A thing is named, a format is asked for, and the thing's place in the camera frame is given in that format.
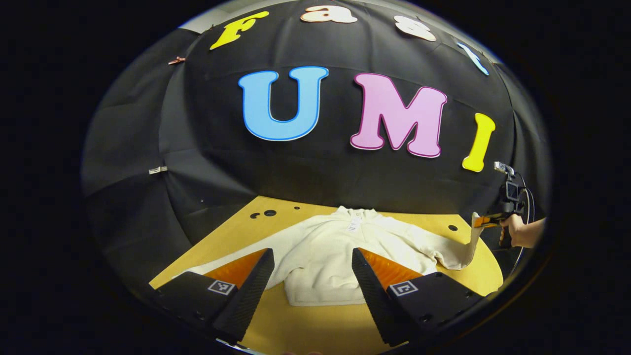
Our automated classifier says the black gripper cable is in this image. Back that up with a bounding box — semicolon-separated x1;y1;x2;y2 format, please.
513;173;537;269

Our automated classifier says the cream sweatshirt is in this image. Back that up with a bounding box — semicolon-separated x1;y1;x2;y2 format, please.
173;206;485;307

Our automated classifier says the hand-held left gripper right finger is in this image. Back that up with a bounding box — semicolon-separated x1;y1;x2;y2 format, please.
351;248;486;347

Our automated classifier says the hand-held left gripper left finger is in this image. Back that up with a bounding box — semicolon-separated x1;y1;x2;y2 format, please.
149;248;276;345

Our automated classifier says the black backdrop cloth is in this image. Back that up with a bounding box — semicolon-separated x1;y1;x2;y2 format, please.
81;0;552;296

